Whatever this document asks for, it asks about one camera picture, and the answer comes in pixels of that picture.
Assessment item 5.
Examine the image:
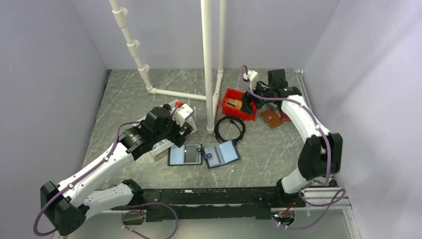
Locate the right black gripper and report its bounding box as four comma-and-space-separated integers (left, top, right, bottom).
240, 79, 274, 116

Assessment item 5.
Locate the blue card holder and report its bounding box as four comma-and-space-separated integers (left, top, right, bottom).
198, 140, 241, 169

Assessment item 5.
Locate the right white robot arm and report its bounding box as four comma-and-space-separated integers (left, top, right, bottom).
239, 65, 343, 207

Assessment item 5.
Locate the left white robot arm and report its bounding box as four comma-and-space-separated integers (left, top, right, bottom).
33, 104, 195, 236

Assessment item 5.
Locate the brown leather card holder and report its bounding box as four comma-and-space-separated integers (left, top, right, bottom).
260, 109, 283, 129

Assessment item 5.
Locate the open black card holder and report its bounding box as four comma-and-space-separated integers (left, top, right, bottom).
167, 144, 203, 166

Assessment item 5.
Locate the red leather card holder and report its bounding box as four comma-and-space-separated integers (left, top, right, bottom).
280, 111, 291, 121

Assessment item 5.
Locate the clear plastic two-compartment bin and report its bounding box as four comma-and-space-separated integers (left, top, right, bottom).
150, 100, 198, 157

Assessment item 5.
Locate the red plastic bin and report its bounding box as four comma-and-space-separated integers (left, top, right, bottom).
220, 88, 257, 121

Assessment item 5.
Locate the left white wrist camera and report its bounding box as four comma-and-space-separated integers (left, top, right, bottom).
171, 101, 194, 125

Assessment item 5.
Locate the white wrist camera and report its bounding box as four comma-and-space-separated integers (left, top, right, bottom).
171, 101, 194, 125
243, 70, 259, 91

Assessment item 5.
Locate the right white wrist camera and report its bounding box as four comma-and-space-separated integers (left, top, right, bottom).
243, 70, 259, 91

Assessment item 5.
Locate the white PVC pipe frame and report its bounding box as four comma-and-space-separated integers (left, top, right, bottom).
109, 0, 227, 134

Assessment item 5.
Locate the coiled black cable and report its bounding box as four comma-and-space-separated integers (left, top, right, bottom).
213, 115, 247, 144

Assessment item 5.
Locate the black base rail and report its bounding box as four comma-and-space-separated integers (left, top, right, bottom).
110, 186, 307, 222

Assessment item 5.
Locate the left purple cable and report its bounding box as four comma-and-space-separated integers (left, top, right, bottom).
33, 105, 180, 238

